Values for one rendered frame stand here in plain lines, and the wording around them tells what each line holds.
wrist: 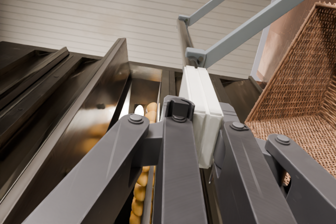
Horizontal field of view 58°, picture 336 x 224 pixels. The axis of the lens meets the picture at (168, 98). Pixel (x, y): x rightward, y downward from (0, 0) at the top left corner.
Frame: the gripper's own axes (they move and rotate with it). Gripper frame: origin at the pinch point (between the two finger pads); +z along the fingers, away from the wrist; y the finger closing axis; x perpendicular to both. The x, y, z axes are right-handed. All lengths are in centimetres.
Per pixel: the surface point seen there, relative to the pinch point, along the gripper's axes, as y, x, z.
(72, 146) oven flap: -19, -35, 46
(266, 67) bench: 62, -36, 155
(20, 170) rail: -23.4, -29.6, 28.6
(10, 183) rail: -23.5, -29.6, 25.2
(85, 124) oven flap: -19, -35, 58
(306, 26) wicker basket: 46, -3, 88
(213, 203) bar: 2.5, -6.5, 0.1
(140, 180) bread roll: -2, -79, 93
